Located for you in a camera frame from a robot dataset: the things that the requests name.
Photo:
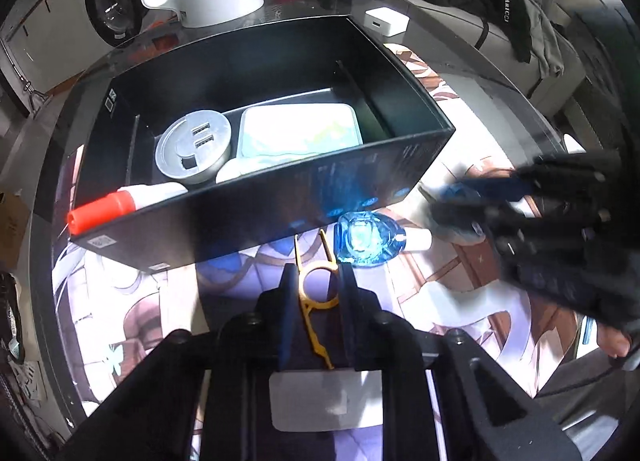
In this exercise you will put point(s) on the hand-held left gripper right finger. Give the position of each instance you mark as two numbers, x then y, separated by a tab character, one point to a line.
349	313

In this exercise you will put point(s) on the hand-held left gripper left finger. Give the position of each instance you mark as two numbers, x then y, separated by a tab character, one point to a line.
287	313

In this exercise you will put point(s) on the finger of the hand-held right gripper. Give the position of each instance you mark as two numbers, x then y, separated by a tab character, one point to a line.
492	186
465	216

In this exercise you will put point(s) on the yellow plastic puller tool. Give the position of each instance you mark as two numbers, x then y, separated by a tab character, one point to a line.
317	306

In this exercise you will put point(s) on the black storage box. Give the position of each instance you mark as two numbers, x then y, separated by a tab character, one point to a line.
280	191

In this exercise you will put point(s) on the person's right hand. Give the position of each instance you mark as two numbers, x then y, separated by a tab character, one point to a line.
614	341

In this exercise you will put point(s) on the blue transparent bottle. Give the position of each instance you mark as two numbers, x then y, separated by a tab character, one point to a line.
367	239

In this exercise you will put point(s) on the printed desk mat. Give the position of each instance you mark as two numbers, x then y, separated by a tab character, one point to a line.
450	301

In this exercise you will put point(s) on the small white rounded item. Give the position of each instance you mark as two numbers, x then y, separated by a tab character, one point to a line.
232	171

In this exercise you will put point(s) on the grey garment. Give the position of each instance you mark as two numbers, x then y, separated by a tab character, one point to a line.
542	31

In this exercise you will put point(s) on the pale blue tin case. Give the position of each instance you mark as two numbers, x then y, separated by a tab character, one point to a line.
297	133

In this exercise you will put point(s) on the silver round usb hub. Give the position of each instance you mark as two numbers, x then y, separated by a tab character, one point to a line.
194	147

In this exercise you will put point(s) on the white charger adapter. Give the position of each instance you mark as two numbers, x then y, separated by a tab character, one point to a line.
386	21

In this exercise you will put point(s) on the white tube with red cap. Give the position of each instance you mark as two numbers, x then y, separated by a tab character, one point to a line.
117	206

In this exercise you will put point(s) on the cardboard box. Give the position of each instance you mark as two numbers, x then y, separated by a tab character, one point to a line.
11	228

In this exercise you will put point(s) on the white cabinet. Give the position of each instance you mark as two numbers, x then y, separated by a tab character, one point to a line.
45	41

